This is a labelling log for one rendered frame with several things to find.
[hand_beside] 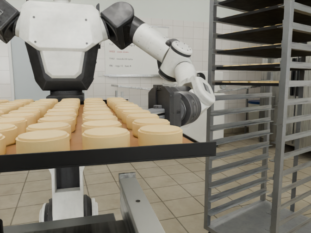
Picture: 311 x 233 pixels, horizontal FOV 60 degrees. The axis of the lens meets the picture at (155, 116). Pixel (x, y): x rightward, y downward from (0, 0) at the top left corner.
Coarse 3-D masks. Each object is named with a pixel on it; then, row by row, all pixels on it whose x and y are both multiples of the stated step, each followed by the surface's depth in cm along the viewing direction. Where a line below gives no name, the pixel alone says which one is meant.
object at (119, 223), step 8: (0, 224) 33; (88, 224) 44; (96, 224) 44; (104, 224) 44; (112, 224) 44; (120, 224) 44; (0, 232) 33; (32, 232) 41; (40, 232) 41; (48, 232) 41; (56, 232) 41; (64, 232) 41; (72, 232) 41; (80, 232) 41; (88, 232) 41; (96, 232) 41; (104, 232) 41; (112, 232) 41; (120, 232) 41
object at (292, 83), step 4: (292, 80) 131; (296, 80) 133; (300, 80) 135; (304, 80) 137; (308, 80) 140; (292, 84) 131; (296, 84) 133; (300, 84) 136; (304, 84) 138; (308, 84) 140
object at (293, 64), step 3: (291, 63) 128; (294, 63) 130; (297, 63) 132; (300, 63) 133; (303, 63) 135; (306, 63) 137; (309, 63) 138; (291, 66) 129; (294, 66) 130; (297, 66) 132; (300, 66) 134; (303, 66) 135; (306, 66) 137; (309, 66) 139
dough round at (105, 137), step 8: (96, 128) 30; (104, 128) 30; (112, 128) 30; (120, 128) 30; (88, 136) 27; (96, 136) 26; (104, 136) 26; (112, 136) 27; (120, 136) 27; (128, 136) 28; (88, 144) 27; (96, 144) 26; (104, 144) 26; (112, 144) 26; (120, 144) 27; (128, 144) 28
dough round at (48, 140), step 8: (24, 136) 26; (32, 136) 26; (40, 136) 26; (48, 136) 26; (56, 136) 26; (64, 136) 27; (16, 144) 25; (24, 144) 25; (32, 144) 24; (40, 144) 25; (48, 144) 25; (56, 144) 25; (64, 144) 26; (16, 152) 26; (24, 152) 25; (32, 152) 25; (40, 152) 25
